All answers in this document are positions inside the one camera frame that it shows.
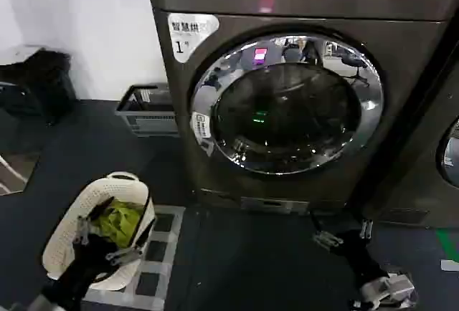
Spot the green floor tape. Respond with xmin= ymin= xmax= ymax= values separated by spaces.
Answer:
xmin=435 ymin=228 xmax=459 ymax=260

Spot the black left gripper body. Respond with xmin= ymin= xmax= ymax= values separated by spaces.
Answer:
xmin=46 ymin=232 xmax=116 ymax=305

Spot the grey plastic crate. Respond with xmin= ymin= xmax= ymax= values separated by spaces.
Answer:
xmin=115 ymin=84 xmax=180 ymax=138

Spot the round glass dryer door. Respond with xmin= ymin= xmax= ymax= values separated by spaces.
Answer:
xmin=435 ymin=117 xmax=459 ymax=179
xmin=189 ymin=33 xmax=385 ymax=176

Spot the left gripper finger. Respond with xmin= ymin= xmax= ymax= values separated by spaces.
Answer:
xmin=72 ymin=197 xmax=116 ymax=245
xmin=105 ymin=217 xmax=157 ymax=266

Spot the green cloth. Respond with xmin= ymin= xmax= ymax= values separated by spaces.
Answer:
xmin=94 ymin=199 xmax=145 ymax=249

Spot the clear checkered floor mat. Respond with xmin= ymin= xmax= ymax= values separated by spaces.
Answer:
xmin=81 ymin=204 xmax=188 ymax=311

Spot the white perforated laundry basket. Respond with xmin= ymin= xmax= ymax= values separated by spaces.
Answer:
xmin=42 ymin=171 xmax=156 ymax=289

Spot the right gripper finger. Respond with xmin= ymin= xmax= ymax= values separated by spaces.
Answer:
xmin=359 ymin=218 xmax=374 ymax=241
xmin=310 ymin=212 xmax=344 ymax=247

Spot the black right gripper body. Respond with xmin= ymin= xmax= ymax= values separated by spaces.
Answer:
xmin=339 ymin=229 xmax=389 ymax=286

